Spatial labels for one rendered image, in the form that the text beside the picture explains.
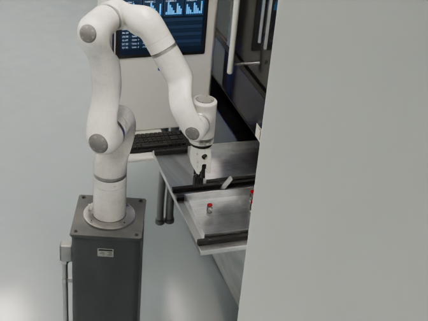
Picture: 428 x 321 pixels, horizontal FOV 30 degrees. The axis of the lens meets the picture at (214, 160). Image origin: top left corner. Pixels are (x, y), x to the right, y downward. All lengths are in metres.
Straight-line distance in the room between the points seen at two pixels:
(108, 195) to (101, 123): 0.30
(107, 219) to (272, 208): 2.03
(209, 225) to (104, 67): 0.71
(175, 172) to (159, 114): 0.49
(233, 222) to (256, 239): 1.97
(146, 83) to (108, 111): 0.88
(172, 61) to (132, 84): 1.00
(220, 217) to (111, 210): 0.41
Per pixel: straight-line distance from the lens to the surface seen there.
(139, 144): 3.50
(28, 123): 5.38
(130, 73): 3.51
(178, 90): 2.55
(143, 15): 2.54
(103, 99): 2.69
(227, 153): 3.38
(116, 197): 2.88
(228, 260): 3.83
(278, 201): 0.91
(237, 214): 3.00
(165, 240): 4.31
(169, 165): 3.27
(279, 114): 0.89
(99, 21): 2.55
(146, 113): 3.62
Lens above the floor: 2.59
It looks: 31 degrees down
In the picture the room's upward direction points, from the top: 5 degrees clockwise
